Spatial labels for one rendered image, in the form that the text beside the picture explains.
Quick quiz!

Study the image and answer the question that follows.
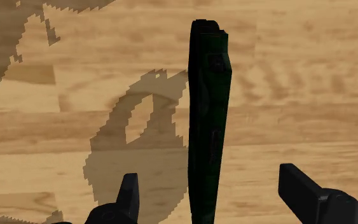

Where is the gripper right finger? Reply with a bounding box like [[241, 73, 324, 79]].
[[278, 163, 358, 224]]

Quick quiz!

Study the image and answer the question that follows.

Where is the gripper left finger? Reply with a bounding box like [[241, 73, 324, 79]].
[[84, 172, 141, 224]]

